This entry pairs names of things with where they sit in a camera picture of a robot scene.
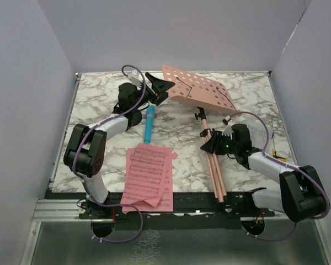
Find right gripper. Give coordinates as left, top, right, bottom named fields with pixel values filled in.
left=201, top=130, right=239, bottom=155

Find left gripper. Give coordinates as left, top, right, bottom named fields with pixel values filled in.
left=131, top=72, right=175, bottom=112

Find pink music stand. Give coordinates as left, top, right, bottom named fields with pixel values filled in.
left=161, top=64, right=237, bottom=203

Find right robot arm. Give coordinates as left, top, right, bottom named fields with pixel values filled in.
left=201, top=124, right=330, bottom=222

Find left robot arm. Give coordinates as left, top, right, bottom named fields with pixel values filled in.
left=63, top=72, right=175, bottom=218

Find blue toy microphone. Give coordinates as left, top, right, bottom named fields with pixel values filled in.
left=143, top=105, right=155, bottom=144

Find black microphone stand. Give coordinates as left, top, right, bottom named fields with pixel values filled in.
left=113, top=102, right=142, bottom=130

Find pink sheet music pages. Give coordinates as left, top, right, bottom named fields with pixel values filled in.
left=121, top=143, right=178, bottom=212

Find yellow black pliers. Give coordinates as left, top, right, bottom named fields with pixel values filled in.
left=272, top=149, right=287, bottom=162

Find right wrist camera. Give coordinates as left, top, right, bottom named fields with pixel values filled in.
left=222, top=118, right=234, bottom=137

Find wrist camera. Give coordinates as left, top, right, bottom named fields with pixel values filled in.
left=222, top=118, right=234, bottom=137
left=127, top=70, right=142, bottom=87

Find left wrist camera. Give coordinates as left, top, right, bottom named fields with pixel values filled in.
left=127, top=70, right=142, bottom=87

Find aluminium rail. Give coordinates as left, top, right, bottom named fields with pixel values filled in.
left=32, top=199, right=112, bottom=223

